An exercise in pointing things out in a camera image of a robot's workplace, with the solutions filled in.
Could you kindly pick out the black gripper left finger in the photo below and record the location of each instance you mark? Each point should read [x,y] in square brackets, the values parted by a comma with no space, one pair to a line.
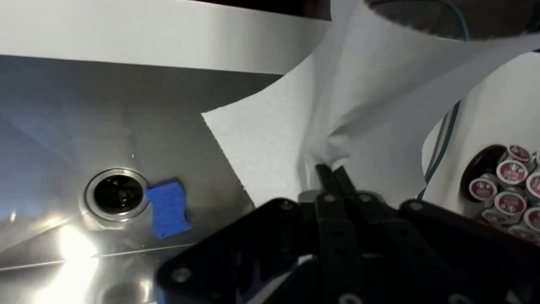
[253,255]

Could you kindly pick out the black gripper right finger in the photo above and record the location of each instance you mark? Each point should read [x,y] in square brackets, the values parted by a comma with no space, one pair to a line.
[449,260]

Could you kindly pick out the white paper towel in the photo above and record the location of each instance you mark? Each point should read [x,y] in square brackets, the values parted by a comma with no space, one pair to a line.
[371,103]

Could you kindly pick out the stainless steel kitchen sink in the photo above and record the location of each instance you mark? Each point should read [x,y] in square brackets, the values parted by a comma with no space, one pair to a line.
[85,113]

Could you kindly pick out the coffee pod carousel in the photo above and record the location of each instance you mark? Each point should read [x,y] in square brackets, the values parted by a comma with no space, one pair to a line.
[508,187]

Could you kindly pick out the blue sponge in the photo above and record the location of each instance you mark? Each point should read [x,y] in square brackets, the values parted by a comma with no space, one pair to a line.
[169,209]

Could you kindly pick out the round metal sink drain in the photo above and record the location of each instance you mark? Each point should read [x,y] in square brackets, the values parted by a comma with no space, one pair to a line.
[117,195]

